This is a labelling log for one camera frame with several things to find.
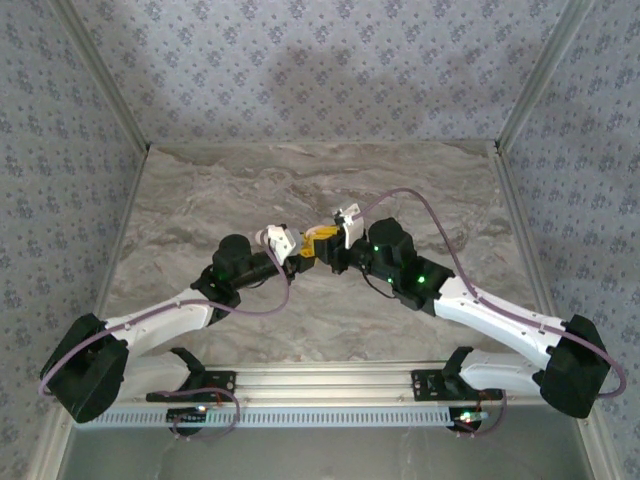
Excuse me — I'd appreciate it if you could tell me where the black left controller board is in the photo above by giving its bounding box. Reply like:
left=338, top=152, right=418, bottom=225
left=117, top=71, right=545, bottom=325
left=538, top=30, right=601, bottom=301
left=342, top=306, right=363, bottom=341
left=166, top=407, right=210, bottom=434

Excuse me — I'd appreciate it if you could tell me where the black controller board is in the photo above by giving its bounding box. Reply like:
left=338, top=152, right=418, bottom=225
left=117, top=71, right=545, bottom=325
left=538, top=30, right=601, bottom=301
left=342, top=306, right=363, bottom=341
left=449, top=408, right=489, bottom=432
left=166, top=407, right=210, bottom=434

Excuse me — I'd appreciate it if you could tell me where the black right controller board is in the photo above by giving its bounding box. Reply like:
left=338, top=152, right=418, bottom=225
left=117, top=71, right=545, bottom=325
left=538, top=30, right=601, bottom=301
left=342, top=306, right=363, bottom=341
left=449, top=408, right=489, bottom=432

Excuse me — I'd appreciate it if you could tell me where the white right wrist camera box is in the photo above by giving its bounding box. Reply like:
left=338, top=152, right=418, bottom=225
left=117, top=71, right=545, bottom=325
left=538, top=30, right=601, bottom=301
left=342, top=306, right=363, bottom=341
left=332, top=202, right=366, bottom=251

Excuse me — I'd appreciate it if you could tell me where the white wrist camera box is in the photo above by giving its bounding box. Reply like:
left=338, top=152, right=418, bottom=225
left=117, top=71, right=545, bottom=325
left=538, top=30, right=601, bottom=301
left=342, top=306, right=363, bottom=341
left=332, top=202, right=366, bottom=251
left=264, top=224, right=304, bottom=264

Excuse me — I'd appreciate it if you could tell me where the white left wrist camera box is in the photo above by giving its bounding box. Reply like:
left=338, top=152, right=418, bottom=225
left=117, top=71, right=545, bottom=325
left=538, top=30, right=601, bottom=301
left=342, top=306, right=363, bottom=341
left=264, top=224, right=304, bottom=264

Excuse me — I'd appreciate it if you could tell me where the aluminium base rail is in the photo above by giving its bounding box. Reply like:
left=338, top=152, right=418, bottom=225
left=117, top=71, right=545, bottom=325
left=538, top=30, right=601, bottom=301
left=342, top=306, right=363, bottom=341
left=54, top=362, right=599, bottom=406

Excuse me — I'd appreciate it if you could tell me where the aluminium table side rail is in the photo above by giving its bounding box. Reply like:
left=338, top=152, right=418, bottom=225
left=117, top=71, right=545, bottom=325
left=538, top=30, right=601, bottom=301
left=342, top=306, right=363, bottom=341
left=492, top=142, right=574, bottom=364

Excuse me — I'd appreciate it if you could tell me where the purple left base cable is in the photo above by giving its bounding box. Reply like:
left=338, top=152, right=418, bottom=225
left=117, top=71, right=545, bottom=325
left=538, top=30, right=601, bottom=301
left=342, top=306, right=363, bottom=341
left=149, top=387, right=241, bottom=442

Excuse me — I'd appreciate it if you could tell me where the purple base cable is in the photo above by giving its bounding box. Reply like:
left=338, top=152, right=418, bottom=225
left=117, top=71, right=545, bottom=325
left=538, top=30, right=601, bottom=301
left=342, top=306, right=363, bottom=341
left=457, top=389, right=511, bottom=439
left=149, top=387, right=241, bottom=442

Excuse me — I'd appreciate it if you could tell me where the grey slotted cable duct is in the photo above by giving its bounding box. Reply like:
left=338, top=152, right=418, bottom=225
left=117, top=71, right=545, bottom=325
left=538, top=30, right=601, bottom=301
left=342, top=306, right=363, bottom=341
left=94, top=405, right=494, bottom=430

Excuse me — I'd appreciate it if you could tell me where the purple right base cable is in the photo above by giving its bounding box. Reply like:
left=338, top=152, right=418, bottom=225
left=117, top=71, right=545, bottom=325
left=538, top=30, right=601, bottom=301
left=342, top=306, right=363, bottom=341
left=457, top=389, right=511, bottom=439

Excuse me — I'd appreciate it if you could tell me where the aluminium corner post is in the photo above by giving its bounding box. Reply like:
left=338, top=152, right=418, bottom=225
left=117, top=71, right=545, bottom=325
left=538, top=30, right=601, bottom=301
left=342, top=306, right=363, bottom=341
left=52, top=0, right=152, bottom=152
left=493, top=0, right=597, bottom=154

